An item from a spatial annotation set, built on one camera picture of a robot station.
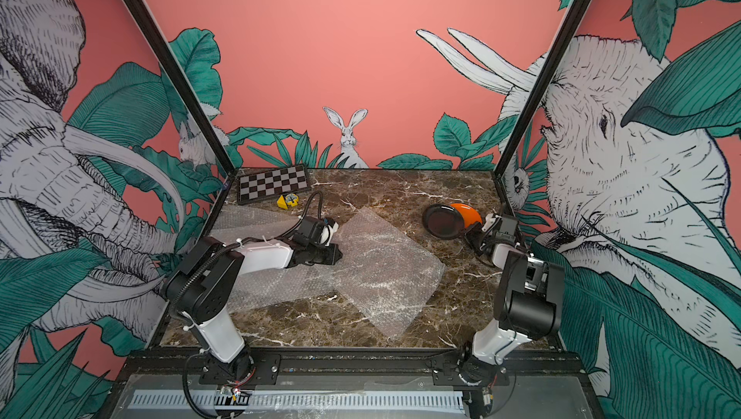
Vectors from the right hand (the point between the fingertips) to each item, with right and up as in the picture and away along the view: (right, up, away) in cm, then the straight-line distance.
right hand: (458, 222), depth 95 cm
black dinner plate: (-4, 0, +6) cm, 7 cm away
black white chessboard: (-73, +14, +17) cm, 76 cm away
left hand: (-38, -9, 0) cm, 40 cm away
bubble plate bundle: (-25, -16, -4) cm, 30 cm away
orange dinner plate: (+8, +2, +11) cm, 14 cm away
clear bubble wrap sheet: (-74, -1, +9) cm, 74 cm away
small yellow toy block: (-61, +8, +15) cm, 63 cm away
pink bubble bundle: (-60, -19, -7) cm, 63 cm away
